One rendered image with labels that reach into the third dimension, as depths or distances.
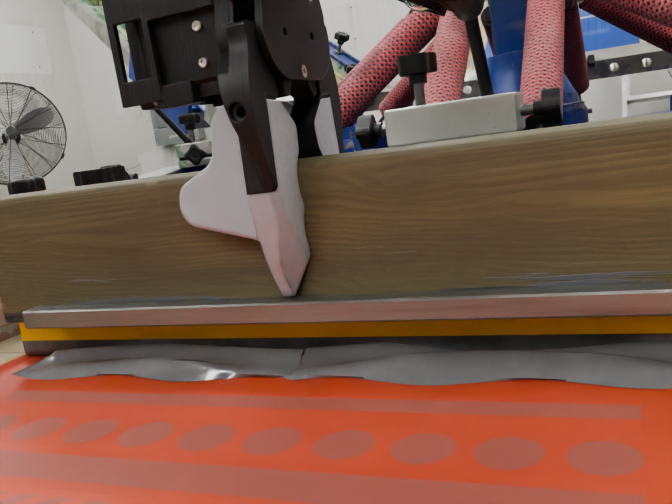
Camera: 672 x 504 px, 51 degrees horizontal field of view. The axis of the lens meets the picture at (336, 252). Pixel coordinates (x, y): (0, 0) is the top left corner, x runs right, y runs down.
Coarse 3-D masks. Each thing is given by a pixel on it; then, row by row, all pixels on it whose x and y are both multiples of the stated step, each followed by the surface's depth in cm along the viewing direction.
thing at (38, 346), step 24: (384, 336) 34; (408, 336) 33; (432, 336) 33; (456, 336) 32; (480, 336) 32; (504, 336) 31; (528, 336) 31; (552, 336) 30; (576, 336) 30; (600, 336) 30; (624, 336) 29; (648, 336) 29
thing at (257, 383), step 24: (24, 360) 42; (0, 384) 38; (24, 384) 38; (48, 384) 37; (72, 384) 36; (96, 384) 36; (120, 384) 35; (144, 384) 35; (168, 384) 34; (192, 384) 34; (216, 384) 33; (240, 384) 33; (264, 384) 32
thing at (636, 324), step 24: (24, 336) 43; (48, 336) 42; (72, 336) 41; (96, 336) 41; (120, 336) 40; (144, 336) 39; (168, 336) 39; (192, 336) 38; (216, 336) 37; (240, 336) 37; (264, 336) 36; (288, 336) 36; (312, 336) 35; (336, 336) 35; (360, 336) 34
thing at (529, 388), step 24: (288, 384) 32; (312, 384) 32; (336, 384) 31; (360, 384) 31; (384, 384) 30; (456, 384) 29; (480, 384) 29; (504, 384) 29; (528, 384) 28; (552, 384) 28; (576, 384) 28; (648, 408) 25; (648, 432) 23; (648, 456) 21; (648, 480) 20
